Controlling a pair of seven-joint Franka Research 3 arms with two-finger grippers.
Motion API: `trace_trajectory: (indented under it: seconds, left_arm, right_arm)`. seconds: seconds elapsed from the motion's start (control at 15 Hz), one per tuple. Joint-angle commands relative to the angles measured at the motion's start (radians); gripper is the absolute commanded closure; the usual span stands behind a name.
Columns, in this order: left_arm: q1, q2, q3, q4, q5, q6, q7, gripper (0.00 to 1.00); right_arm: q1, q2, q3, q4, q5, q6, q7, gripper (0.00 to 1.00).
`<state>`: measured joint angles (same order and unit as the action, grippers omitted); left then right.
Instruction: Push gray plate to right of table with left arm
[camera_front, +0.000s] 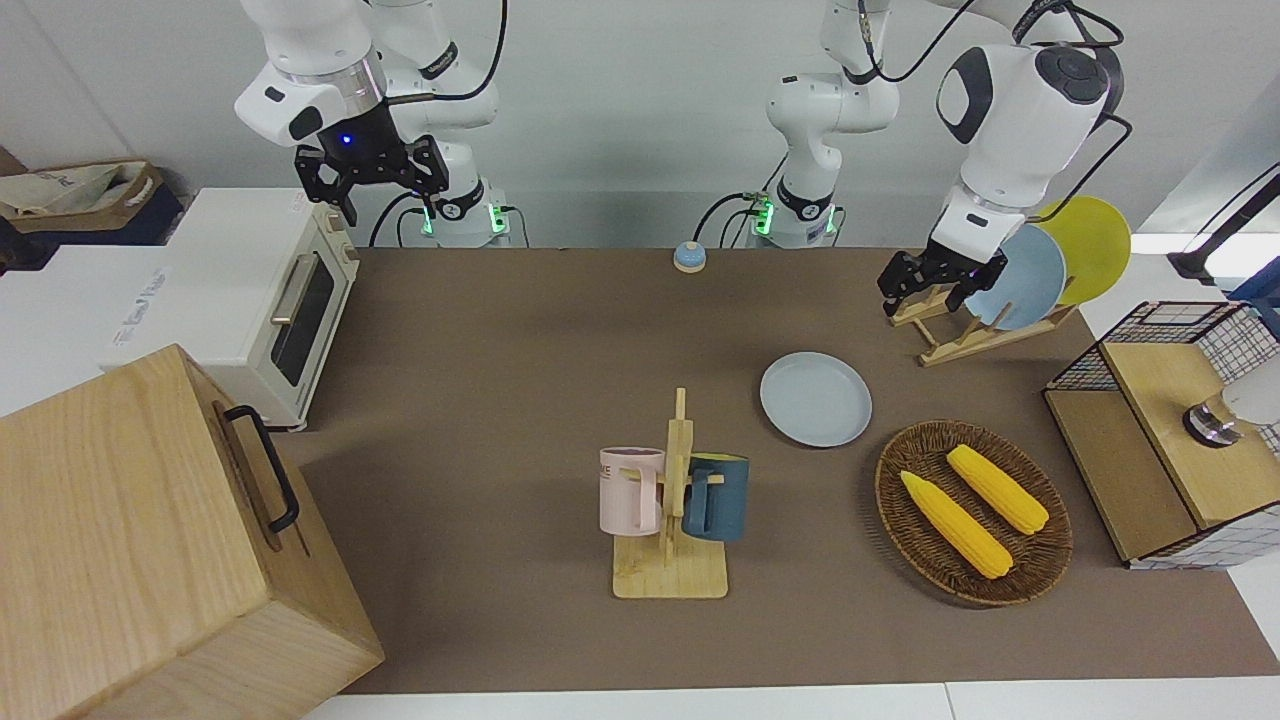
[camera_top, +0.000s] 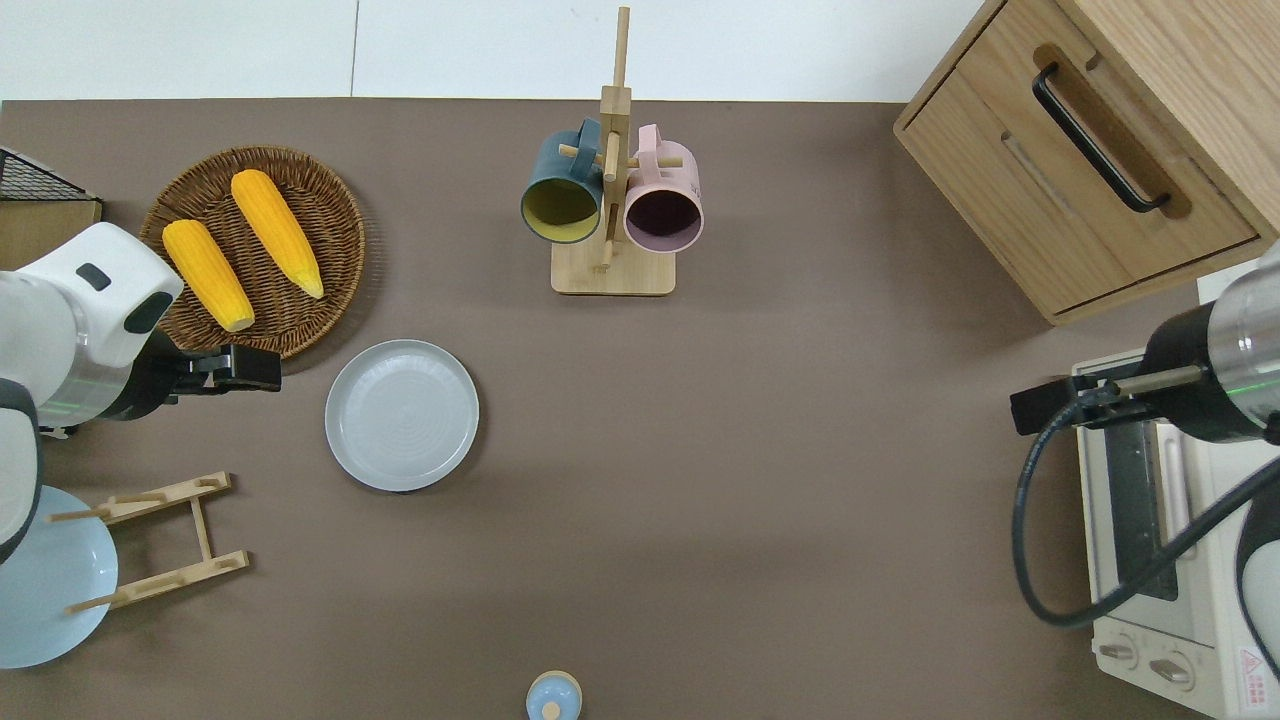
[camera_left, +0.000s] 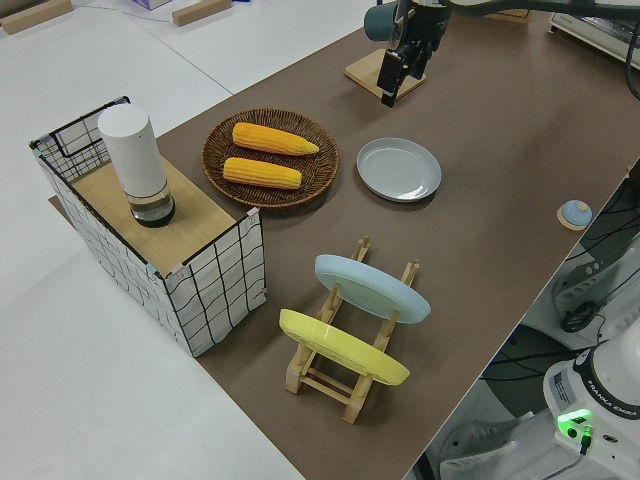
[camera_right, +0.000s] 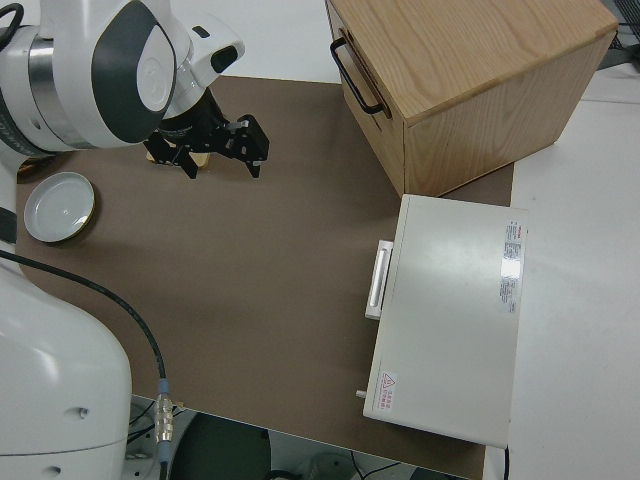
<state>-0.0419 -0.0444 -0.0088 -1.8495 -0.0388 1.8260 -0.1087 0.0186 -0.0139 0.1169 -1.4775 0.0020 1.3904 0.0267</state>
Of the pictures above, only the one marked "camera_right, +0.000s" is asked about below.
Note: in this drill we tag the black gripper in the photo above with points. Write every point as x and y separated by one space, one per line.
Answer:
200 130

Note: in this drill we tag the gray round plate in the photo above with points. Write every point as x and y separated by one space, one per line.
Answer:
57 205

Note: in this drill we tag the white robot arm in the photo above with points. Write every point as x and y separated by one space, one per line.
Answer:
60 375

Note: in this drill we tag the brown table mat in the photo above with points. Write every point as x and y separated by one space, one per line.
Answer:
250 275

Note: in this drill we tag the large wooden box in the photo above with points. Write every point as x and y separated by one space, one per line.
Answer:
475 75

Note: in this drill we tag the white toaster oven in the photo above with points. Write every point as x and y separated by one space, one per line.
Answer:
450 310

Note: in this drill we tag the black round base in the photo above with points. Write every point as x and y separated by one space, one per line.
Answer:
220 450

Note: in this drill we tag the dark background equipment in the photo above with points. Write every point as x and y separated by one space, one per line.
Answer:
627 35

